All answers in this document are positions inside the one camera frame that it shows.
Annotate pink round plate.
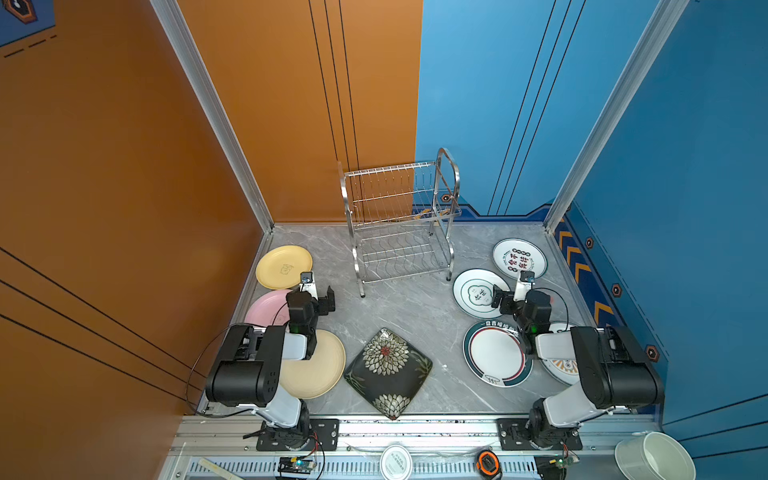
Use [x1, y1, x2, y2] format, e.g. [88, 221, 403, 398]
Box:
[244, 289, 290, 327]

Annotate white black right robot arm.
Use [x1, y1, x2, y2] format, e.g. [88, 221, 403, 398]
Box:
[491, 287, 664, 450]

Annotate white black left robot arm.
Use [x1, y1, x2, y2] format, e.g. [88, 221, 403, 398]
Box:
[205, 288, 335, 450]

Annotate cream round plate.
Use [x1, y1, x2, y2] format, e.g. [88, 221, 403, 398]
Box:
[280, 330, 346, 400]

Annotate white plate green red rim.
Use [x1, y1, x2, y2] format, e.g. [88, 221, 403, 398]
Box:
[463, 320, 533, 388]

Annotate white round lid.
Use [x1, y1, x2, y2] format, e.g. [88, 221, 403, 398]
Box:
[380, 444, 413, 480]

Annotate white bucket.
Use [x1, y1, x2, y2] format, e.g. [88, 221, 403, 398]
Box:
[614, 432, 697, 480]

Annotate white plate black characters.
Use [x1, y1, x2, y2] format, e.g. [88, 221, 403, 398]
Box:
[492, 238, 548, 279]

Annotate yellow round plate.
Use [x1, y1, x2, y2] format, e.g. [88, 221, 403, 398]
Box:
[256, 245, 313, 290]

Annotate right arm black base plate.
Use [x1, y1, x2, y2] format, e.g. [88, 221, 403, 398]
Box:
[496, 417, 583, 451]

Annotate green circuit board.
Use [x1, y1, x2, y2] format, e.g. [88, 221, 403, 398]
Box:
[276, 457, 319, 479]

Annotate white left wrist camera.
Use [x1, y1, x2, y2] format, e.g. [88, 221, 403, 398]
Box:
[298, 271, 318, 299]

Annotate white plate orange sunburst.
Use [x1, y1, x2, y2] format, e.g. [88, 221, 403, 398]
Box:
[535, 322, 580, 385]

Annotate white plate green quatrefoil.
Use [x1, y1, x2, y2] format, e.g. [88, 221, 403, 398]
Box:
[452, 268, 510, 320]

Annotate orange black tape measure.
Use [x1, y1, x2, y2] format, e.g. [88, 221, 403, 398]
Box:
[475, 449, 503, 480]

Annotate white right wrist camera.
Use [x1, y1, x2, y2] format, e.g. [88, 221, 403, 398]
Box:
[514, 270, 535, 301]

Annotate black floral square plate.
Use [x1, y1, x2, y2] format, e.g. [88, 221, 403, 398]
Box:
[343, 328, 433, 420]

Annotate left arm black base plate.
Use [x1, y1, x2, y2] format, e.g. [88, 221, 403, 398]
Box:
[256, 417, 340, 452]

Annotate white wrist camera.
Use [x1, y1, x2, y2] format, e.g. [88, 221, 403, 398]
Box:
[298, 271, 318, 299]
[514, 270, 535, 301]

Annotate steel wire dish rack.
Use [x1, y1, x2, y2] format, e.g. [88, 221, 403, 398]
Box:
[340, 148, 460, 297]

